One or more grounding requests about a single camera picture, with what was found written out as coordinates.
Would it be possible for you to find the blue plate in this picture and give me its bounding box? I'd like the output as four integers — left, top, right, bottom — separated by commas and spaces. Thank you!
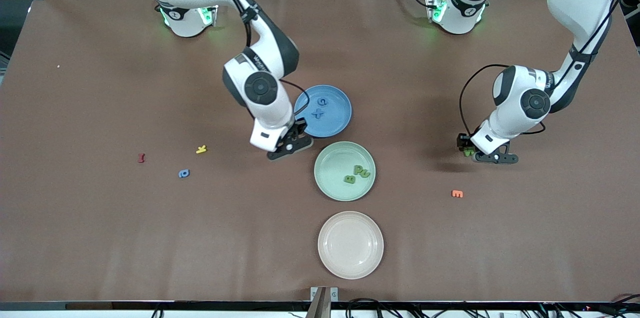
294, 84, 353, 138

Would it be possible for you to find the black looped floor cable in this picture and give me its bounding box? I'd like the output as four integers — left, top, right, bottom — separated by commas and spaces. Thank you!
346, 298, 401, 318

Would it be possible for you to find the black camera cable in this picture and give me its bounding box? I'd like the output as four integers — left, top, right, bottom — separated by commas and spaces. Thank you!
200, 0, 311, 124
459, 0, 631, 136

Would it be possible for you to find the brown table cover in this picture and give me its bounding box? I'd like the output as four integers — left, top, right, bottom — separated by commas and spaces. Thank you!
0, 0, 640, 304

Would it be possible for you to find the beige plate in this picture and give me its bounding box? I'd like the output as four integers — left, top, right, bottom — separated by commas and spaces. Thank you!
317, 211, 385, 280

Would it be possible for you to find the green plate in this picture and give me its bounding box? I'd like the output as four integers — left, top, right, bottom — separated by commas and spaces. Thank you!
314, 141, 377, 202

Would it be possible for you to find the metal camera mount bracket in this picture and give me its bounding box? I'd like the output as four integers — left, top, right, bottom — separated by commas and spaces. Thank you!
310, 285, 340, 318

